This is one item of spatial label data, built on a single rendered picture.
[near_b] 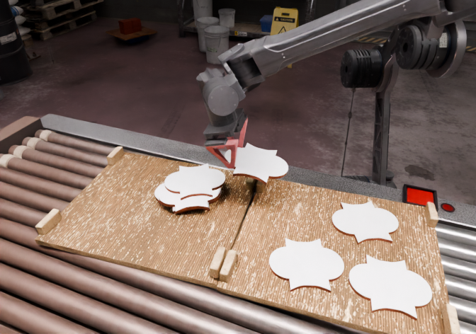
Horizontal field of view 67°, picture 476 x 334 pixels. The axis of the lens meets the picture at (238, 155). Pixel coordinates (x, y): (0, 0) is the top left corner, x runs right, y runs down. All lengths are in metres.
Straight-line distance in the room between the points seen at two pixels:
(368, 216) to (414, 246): 0.11
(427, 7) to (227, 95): 0.34
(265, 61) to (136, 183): 0.47
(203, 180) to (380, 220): 0.41
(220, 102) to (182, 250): 0.32
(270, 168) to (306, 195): 0.15
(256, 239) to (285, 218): 0.09
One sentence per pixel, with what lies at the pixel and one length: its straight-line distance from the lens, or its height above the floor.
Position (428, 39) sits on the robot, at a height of 1.18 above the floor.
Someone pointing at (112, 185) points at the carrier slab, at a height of 0.94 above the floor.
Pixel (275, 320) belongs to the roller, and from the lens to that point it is 0.70.
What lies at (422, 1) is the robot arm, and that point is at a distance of 0.66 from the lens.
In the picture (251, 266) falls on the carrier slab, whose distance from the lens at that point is 0.74.
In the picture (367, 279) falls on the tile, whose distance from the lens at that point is 0.76.
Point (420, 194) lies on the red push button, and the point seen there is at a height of 0.93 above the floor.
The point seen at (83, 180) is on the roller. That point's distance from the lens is 1.05.
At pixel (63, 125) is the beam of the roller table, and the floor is 0.92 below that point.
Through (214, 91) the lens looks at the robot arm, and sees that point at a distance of 0.64.
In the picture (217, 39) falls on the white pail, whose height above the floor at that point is 0.29.
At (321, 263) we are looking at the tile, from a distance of 0.76.
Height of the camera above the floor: 1.52
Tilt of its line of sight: 35 degrees down
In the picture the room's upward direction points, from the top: straight up
